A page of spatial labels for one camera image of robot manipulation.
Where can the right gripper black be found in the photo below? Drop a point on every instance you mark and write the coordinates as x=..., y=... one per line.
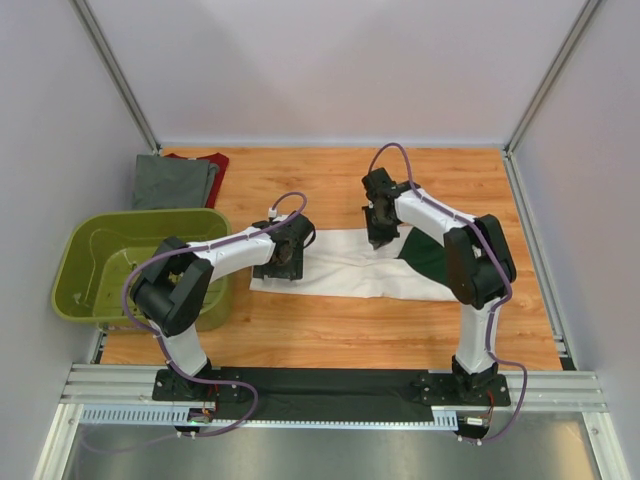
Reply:
x=376, y=238

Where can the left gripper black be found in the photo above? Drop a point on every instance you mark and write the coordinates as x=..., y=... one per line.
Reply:
x=293, y=271

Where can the white and green t-shirt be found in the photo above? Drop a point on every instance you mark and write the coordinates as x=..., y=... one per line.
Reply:
x=342, y=263

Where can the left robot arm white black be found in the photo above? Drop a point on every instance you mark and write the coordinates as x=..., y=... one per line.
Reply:
x=170, y=291

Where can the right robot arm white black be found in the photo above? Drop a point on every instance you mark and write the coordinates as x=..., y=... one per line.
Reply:
x=478, y=262

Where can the folded red t-shirt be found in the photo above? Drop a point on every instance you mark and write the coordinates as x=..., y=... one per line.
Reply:
x=218, y=164

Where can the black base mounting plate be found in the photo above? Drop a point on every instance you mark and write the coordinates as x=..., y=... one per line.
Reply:
x=359, y=394

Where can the folded grey t-shirt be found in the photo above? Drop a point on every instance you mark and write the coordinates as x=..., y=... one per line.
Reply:
x=172, y=183

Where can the green plastic basket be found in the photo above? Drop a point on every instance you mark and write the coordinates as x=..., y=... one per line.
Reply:
x=106, y=248

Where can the slotted grey cable duct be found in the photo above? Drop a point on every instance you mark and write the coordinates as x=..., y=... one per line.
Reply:
x=183, y=416

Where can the right aluminium frame post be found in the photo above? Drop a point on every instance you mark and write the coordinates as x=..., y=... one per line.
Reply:
x=567, y=48

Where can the aluminium frame post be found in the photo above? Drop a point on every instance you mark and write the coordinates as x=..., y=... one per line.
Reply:
x=567, y=48
x=98, y=39

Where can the left aluminium frame post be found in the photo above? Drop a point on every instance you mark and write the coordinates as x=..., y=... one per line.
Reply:
x=98, y=39

